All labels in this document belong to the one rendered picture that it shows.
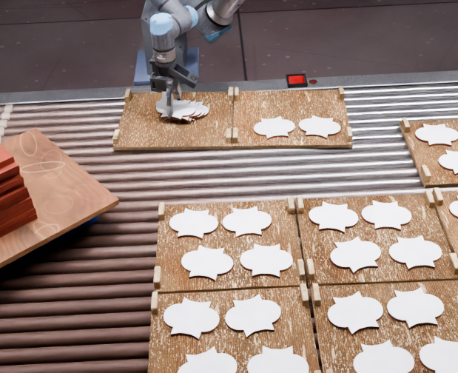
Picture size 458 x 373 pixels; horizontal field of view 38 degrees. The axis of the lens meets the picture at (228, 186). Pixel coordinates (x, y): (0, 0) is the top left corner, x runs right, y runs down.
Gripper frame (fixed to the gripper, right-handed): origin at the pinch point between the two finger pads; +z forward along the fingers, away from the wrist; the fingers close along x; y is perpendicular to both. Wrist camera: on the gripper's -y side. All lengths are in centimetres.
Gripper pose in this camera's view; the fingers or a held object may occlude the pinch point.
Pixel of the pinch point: (175, 108)
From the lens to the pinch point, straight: 244.6
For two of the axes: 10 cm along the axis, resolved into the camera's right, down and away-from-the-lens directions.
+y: -9.7, -1.3, 2.0
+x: -2.4, 6.3, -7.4
